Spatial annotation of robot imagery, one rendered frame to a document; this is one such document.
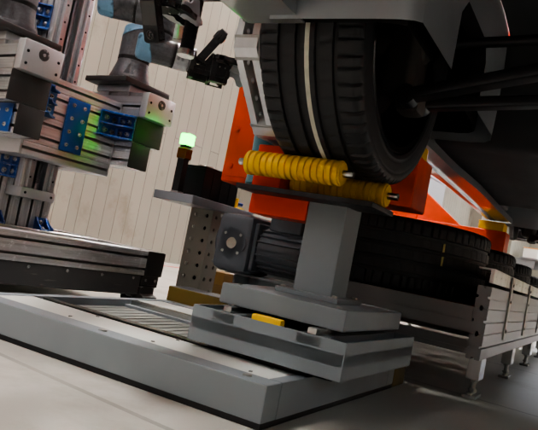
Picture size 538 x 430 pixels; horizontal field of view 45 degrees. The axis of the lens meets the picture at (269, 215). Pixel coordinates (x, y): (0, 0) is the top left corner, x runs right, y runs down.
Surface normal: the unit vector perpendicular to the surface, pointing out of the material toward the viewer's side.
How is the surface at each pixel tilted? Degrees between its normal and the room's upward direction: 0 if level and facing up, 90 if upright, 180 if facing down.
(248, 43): 90
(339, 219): 90
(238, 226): 90
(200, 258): 90
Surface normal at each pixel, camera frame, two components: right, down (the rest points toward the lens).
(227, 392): -0.46, -0.15
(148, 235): 0.81, 0.13
